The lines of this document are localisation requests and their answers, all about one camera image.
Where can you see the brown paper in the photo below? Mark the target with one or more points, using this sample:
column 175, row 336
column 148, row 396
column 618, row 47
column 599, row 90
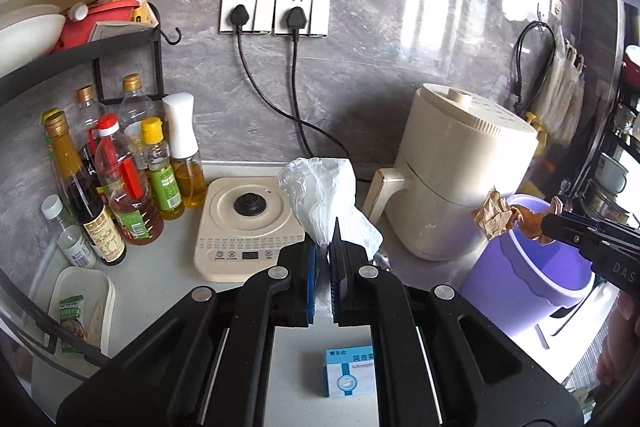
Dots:
column 496, row 216

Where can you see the red cap vinegar bottle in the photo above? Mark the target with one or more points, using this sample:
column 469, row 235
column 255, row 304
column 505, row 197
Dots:
column 124, row 184

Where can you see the white plastic tray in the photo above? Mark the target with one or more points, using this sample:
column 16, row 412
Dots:
column 88, row 297

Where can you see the green packet in tray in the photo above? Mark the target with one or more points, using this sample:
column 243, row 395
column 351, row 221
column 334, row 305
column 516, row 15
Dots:
column 72, row 321

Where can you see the left white wall socket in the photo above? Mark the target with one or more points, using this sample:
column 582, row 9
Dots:
column 260, row 16

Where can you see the cream induction cooker base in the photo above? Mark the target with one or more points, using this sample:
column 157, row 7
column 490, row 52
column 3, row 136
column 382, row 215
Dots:
column 244, row 225

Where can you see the cream air fryer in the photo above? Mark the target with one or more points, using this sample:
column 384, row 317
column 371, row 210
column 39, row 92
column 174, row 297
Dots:
column 456, row 147

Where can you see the black dish rack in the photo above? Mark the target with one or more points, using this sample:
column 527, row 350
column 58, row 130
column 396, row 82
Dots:
column 608, row 112

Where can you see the white plastic bag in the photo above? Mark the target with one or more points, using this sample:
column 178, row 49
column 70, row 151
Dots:
column 321, row 193

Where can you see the dark soy sauce bottle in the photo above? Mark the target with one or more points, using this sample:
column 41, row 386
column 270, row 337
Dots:
column 88, row 206

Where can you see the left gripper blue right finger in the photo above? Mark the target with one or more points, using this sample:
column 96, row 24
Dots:
column 339, row 275

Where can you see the gold cap clear bottle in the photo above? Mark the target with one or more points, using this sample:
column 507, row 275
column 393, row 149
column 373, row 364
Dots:
column 136, row 107

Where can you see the white enamel pot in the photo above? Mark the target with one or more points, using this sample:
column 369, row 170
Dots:
column 611, row 174

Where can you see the yellow cap green label bottle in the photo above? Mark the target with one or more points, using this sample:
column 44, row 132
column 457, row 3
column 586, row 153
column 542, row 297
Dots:
column 159, row 171

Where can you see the black metal kitchen rack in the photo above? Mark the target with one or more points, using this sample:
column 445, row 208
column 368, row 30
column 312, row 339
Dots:
column 21, row 316

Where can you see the red plastic container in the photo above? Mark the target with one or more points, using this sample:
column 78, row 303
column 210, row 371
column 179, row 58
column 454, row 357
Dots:
column 82, row 21

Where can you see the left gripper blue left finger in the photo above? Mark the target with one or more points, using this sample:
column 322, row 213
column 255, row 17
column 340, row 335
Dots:
column 310, row 281

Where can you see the gold cap rear bottle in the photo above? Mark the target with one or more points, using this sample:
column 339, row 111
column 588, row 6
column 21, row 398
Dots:
column 89, row 111

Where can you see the small white cap bottle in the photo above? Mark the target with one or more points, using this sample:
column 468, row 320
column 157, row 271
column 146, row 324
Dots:
column 68, row 234

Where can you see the purple plastic bucket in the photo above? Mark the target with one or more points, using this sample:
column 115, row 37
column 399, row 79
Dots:
column 517, row 282

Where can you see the white top oil sprayer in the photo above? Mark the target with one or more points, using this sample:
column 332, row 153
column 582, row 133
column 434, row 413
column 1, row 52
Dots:
column 184, row 151

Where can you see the person's right hand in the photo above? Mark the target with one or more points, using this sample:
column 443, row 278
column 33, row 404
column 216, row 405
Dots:
column 621, row 342

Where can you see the white wall socket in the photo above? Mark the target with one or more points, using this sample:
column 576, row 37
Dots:
column 260, row 16
column 317, row 16

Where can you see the right white wall socket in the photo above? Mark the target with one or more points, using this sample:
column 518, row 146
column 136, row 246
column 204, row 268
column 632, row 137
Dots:
column 317, row 16

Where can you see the blue white medicine box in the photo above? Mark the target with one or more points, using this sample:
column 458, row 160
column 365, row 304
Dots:
column 349, row 371

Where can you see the hanging white bags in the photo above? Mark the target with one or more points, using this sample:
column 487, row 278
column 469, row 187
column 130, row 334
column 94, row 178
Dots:
column 558, row 104

